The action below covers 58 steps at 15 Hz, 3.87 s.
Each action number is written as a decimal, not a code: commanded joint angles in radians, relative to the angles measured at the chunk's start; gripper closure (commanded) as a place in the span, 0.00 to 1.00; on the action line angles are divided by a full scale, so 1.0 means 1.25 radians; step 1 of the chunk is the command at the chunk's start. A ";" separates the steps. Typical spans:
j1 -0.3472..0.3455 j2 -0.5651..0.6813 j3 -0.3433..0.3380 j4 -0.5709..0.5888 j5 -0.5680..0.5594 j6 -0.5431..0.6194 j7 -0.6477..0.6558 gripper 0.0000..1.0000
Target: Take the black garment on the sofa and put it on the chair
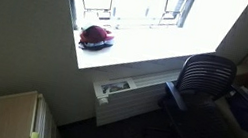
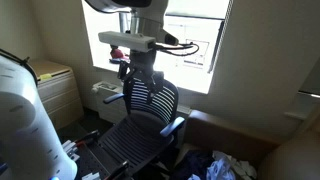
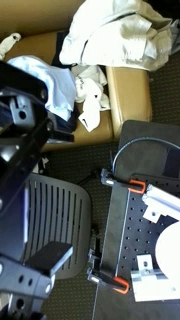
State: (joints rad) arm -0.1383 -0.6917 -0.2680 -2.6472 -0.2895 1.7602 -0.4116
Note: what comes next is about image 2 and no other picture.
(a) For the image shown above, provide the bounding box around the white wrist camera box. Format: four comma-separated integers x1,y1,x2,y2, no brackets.
98,31,156,52

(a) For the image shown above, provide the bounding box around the black mesh office chair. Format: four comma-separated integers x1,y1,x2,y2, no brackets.
96,78,185,180

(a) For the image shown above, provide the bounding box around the beige drawer cabinet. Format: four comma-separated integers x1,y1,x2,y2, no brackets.
31,60,84,129

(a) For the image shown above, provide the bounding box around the black camera cable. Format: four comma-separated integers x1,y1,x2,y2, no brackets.
153,41,201,57

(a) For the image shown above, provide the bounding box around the yellow sticky note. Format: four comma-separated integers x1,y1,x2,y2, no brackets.
40,73,52,81

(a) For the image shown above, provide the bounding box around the white light-blue cloth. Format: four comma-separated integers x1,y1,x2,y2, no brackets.
187,158,236,180

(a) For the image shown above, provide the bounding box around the white wall heater unit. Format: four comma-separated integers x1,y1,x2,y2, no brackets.
91,81,129,125

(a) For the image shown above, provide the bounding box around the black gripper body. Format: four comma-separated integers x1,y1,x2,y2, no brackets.
117,50,164,91

